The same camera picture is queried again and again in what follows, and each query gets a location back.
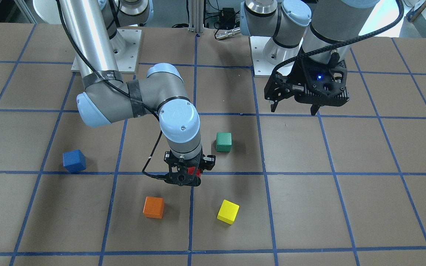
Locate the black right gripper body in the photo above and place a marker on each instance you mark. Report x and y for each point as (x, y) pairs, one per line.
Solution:
(208, 162)

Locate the red wooden block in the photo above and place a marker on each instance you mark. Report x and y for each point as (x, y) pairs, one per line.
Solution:
(194, 170)

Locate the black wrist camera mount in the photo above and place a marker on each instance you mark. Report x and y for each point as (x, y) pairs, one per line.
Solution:
(327, 85)
(180, 178)

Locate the green wooden block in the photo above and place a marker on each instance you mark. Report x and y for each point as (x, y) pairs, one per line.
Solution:
(223, 142)

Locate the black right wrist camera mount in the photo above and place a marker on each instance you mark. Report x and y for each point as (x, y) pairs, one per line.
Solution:
(180, 178)

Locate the silver metal cylinder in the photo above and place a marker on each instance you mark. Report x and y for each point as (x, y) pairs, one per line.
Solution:
(228, 33)

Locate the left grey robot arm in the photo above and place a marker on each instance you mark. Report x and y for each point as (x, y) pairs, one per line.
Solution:
(290, 21)

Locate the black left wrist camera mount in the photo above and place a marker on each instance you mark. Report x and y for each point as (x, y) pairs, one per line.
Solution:
(327, 85)

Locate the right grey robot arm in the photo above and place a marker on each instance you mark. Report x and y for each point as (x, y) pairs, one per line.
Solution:
(91, 27)

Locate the aluminium frame post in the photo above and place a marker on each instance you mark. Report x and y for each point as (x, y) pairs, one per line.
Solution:
(196, 16)

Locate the black electronics box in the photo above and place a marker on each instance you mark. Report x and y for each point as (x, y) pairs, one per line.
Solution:
(227, 18)

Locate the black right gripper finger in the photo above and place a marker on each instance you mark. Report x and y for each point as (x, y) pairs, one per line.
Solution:
(207, 162)

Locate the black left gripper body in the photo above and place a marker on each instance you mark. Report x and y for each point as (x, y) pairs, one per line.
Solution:
(298, 74)

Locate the yellow wooden block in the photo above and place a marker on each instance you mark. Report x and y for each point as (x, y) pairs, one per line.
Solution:
(228, 212)

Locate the orange wooden block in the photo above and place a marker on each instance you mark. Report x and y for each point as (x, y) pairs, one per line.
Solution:
(154, 207)

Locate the blue wooden block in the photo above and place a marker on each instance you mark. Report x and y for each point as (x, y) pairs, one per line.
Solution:
(74, 161)

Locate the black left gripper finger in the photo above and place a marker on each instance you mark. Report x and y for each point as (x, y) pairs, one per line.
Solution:
(314, 109)
(277, 89)

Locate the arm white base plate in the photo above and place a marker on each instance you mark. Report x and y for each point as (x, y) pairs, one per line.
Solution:
(266, 54)
(119, 53)

